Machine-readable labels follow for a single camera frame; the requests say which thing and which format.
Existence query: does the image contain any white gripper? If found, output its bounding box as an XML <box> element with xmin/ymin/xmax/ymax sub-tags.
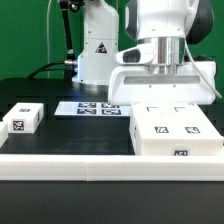
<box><xmin>107</xmin><ymin>44</ymin><xmax>218</xmax><ymax>106</ymax></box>

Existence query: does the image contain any white cabinet door panel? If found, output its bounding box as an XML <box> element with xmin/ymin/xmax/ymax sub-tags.
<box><xmin>171</xmin><ymin>104</ymin><xmax>224</xmax><ymax>142</ymax></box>
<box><xmin>129</xmin><ymin>104</ymin><xmax>172</xmax><ymax>141</ymax></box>

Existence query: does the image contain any white cabinet body box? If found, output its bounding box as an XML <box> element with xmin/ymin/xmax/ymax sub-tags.
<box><xmin>131</xmin><ymin>104</ymin><xmax>224</xmax><ymax>156</ymax></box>

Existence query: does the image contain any white cabinet top block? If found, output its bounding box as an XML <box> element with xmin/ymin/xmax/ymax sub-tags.
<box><xmin>3</xmin><ymin>102</ymin><xmax>44</xmax><ymax>133</ymax></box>

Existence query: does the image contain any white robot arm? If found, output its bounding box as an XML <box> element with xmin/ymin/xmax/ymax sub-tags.
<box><xmin>74</xmin><ymin>0</ymin><xmax>219</xmax><ymax>105</ymax></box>

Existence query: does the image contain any white fiducial marker sheet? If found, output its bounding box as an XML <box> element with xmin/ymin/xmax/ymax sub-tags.
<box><xmin>55</xmin><ymin>101</ymin><xmax>131</xmax><ymax>117</ymax></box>

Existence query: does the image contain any black cable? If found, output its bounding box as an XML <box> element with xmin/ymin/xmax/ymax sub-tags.
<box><xmin>27</xmin><ymin>61</ymin><xmax>74</xmax><ymax>80</ymax></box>

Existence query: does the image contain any white U-shaped fence frame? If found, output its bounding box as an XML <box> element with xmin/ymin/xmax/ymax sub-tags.
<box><xmin>0</xmin><ymin>121</ymin><xmax>224</xmax><ymax>182</ymax></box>

